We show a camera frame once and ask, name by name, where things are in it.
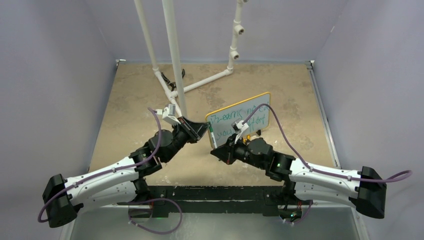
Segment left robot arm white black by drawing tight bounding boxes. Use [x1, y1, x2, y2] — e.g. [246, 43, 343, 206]
[37, 116, 211, 228]

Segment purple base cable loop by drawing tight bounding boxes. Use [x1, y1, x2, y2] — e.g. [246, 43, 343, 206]
[127, 198, 183, 235]

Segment white green marker pen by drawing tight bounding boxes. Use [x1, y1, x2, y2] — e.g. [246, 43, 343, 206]
[209, 125, 217, 149]

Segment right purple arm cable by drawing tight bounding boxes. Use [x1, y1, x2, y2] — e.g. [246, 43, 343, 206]
[241, 103, 414, 184]

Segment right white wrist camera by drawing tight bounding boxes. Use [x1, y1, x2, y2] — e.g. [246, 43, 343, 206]
[231, 119, 250, 144]

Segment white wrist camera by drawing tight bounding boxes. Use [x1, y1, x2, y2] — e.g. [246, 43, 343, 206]
[155, 103, 181, 126]
[231, 119, 250, 144]

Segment black handled pliers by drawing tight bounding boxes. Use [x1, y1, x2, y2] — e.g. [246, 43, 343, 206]
[160, 68, 186, 92]

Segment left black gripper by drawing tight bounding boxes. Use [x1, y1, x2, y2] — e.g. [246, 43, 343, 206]
[163, 116, 210, 163]

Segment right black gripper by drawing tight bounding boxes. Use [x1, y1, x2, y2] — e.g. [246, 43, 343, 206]
[212, 133, 266, 170]

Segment white PVC pipe frame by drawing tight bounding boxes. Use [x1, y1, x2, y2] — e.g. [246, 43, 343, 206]
[134, 0, 247, 117]

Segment yellow framed whiteboard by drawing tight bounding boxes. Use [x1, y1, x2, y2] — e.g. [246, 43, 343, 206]
[205, 92, 271, 149]

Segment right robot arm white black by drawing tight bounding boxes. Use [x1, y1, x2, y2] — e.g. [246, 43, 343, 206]
[210, 134, 387, 219]

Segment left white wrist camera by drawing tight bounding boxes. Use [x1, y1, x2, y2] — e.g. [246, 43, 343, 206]
[155, 103, 181, 126]

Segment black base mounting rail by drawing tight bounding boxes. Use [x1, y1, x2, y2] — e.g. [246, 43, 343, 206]
[125, 185, 310, 218]

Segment aluminium extrusion frame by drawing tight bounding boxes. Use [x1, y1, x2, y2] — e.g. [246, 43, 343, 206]
[60, 202, 370, 240]

